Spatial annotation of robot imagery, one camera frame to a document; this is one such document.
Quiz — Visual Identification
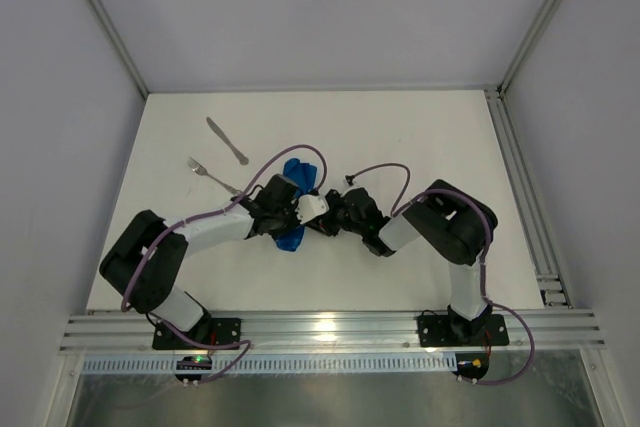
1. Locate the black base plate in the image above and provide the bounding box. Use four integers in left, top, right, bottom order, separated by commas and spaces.
416, 311, 510, 347
152, 317, 242, 351

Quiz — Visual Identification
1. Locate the right black controller board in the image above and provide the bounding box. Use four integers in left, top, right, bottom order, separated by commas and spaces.
453, 356, 490, 382

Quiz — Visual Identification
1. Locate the slotted grey cable duct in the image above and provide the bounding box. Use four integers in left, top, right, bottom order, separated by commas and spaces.
79, 352, 459, 376

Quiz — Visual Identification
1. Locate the aluminium front rail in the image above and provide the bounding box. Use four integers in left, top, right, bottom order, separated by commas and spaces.
59, 309, 606, 354

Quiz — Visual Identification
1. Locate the right aluminium frame post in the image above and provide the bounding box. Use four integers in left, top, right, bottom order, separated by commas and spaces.
498, 0, 563, 97

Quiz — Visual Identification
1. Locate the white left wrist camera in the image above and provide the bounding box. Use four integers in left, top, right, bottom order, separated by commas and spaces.
295, 194, 329, 225

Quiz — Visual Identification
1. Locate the right side aluminium rail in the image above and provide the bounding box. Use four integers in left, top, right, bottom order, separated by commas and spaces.
485, 87, 573, 309

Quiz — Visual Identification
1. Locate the left black controller board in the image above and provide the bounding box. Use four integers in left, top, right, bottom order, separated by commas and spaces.
174, 355, 212, 383

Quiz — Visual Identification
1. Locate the silver table knife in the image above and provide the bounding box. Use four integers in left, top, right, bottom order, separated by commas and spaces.
206, 117, 249, 166

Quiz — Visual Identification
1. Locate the left aluminium frame post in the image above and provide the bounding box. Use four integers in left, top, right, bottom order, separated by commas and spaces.
85, 0, 150, 100

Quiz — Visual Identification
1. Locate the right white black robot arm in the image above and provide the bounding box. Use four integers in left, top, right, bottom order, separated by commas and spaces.
307, 179, 498, 345

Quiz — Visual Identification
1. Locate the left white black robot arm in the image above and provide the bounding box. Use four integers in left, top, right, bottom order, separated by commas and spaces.
99, 174, 301, 346

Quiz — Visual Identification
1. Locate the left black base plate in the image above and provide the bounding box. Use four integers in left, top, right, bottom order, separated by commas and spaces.
152, 317, 242, 351

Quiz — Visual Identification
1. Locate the silver fork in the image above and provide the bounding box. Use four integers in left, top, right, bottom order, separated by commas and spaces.
187, 157, 241, 196

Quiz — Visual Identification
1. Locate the black controller board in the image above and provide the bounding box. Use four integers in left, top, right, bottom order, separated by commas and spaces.
174, 355, 212, 383
453, 356, 490, 382

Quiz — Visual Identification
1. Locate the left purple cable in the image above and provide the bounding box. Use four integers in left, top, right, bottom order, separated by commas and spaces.
121, 144, 329, 392

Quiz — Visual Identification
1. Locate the blue cloth napkin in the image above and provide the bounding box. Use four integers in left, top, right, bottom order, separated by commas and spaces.
275, 158, 317, 252

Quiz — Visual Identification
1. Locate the aluminium frame post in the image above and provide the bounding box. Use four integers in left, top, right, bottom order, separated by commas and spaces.
85, 0, 150, 100
498, 0, 563, 97

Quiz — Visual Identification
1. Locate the aluminium rail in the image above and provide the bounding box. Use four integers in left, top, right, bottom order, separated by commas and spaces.
485, 87, 573, 309
59, 309, 606, 354

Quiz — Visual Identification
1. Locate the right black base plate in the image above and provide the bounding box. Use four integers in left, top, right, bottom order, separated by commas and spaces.
416, 311, 510, 347

